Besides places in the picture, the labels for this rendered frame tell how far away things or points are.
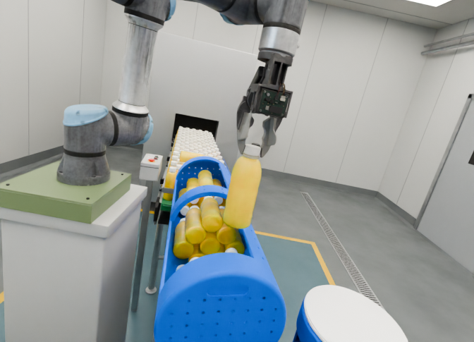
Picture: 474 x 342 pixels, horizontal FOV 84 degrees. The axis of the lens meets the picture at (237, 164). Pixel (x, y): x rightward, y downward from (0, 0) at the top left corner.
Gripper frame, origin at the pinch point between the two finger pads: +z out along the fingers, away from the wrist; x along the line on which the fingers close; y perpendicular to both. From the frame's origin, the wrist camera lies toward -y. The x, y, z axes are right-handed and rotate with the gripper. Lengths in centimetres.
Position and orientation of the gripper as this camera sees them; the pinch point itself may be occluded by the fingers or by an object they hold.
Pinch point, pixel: (252, 149)
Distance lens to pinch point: 60.3
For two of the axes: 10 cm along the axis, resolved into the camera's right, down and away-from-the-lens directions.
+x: 9.6, 1.5, 2.2
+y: 1.7, 2.8, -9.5
